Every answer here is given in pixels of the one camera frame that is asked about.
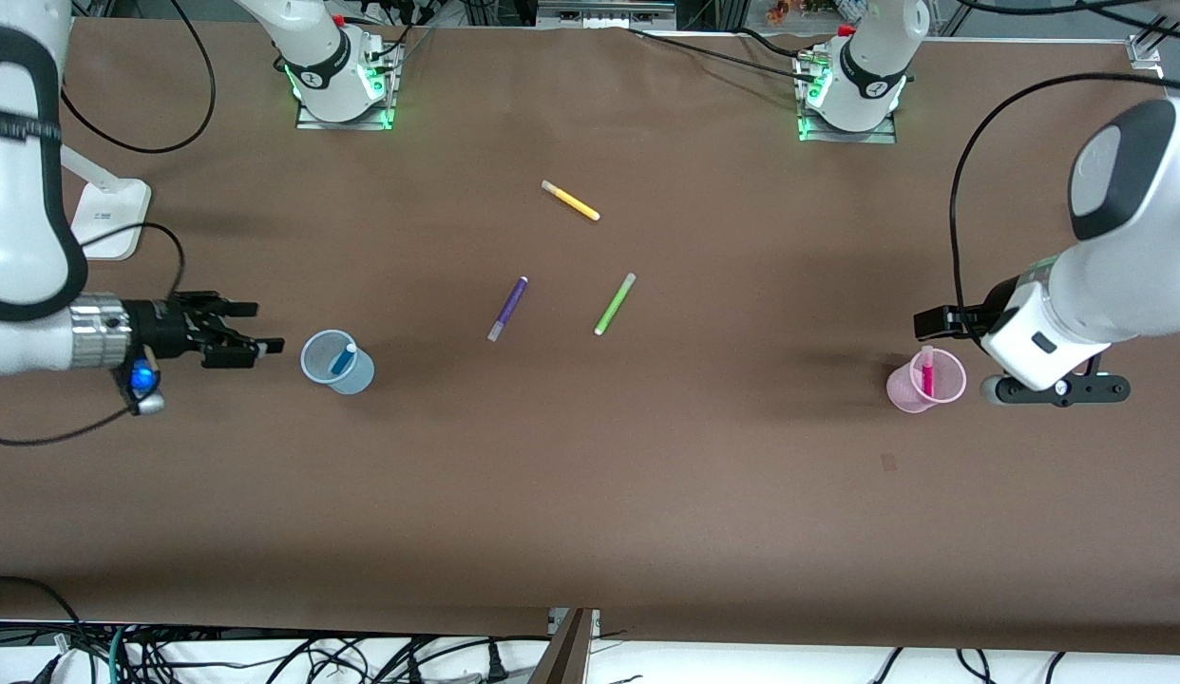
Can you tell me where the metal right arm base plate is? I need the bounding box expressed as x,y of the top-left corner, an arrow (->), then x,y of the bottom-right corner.
295,38 -> 398,131

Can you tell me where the green marker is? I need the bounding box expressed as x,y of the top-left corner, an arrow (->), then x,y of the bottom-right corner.
593,273 -> 638,337

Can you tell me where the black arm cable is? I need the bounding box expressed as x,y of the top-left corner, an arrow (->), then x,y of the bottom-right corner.
0,0 -> 217,447
949,0 -> 1180,338

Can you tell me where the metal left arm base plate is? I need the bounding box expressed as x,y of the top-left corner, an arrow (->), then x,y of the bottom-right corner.
797,52 -> 898,144

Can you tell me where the aluminium frame beam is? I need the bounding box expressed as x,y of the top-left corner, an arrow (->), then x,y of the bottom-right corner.
528,608 -> 601,684

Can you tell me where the translucent pink plastic cup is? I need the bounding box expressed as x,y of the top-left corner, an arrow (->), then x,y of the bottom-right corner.
885,347 -> 968,414

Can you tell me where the purple marker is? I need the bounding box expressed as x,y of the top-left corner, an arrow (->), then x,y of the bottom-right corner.
486,275 -> 530,343

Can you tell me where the yellow marker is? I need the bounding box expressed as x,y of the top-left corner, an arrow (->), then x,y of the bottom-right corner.
541,180 -> 601,222

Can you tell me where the aluminium corner profile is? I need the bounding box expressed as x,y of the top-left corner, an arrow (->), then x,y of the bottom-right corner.
1126,9 -> 1172,67

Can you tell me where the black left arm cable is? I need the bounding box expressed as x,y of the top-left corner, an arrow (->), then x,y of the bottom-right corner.
949,0 -> 1180,338

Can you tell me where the white desk lamp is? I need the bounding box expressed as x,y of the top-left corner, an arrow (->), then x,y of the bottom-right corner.
62,144 -> 152,261

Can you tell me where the translucent blue plastic cup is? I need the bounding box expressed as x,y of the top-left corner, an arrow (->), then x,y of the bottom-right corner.
299,329 -> 376,396

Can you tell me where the brown table cover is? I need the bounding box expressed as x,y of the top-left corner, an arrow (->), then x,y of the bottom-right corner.
0,17 -> 1180,656

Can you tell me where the black cable on table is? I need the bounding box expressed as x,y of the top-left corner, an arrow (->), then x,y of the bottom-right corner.
628,27 -> 811,83

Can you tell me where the thick black floor cable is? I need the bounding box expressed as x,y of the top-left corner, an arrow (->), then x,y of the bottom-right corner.
0,575 -> 84,666

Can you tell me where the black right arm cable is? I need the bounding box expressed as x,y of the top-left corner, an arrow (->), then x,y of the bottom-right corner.
0,0 -> 217,447

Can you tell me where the grey metal rack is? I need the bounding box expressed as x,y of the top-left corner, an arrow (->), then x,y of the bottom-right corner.
536,0 -> 678,29

